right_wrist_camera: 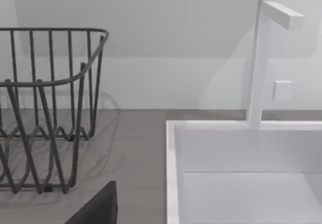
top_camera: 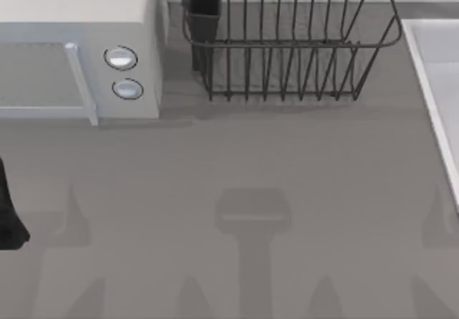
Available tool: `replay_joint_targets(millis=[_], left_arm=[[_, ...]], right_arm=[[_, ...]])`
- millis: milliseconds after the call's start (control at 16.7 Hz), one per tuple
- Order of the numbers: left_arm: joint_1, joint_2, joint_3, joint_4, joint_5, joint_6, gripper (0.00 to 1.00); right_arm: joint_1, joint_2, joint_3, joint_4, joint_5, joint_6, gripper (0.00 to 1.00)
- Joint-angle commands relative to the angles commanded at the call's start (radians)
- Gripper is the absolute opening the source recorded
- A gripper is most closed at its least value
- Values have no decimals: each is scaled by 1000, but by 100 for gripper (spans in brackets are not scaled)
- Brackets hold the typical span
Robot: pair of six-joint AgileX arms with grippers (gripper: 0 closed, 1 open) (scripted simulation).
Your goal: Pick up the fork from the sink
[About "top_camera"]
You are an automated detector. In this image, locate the black cutlery holder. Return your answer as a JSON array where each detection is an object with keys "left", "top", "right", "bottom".
[{"left": 181, "top": 0, "right": 223, "bottom": 71}]

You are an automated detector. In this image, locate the white sink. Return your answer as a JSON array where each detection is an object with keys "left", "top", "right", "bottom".
[{"left": 400, "top": 18, "right": 459, "bottom": 215}]

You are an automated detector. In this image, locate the microwave oven door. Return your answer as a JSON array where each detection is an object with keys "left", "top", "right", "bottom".
[{"left": 0, "top": 42, "right": 99, "bottom": 126}]

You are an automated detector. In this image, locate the black wire dish rack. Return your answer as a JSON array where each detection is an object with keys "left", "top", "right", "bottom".
[{"left": 181, "top": 0, "right": 402, "bottom": 103}]

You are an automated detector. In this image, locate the small microwave knob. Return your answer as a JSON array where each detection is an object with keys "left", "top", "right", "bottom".
[{"left": 111, "top": 77, "right": 145, "bottom": 101}]

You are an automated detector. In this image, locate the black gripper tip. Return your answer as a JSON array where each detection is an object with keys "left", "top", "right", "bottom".
[{"left": 0, "top": 158, "right": 31, "bottom": 252}]

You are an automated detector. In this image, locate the pale microwave oven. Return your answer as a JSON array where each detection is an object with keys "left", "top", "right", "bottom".
[{"left": 0, "top": 0, "right": 166, "bottom": 126}]

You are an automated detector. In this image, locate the large microwave knob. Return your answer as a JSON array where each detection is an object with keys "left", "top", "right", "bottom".
[{"left": 103, "top": 44, "right": 139, "bottom": 72}]

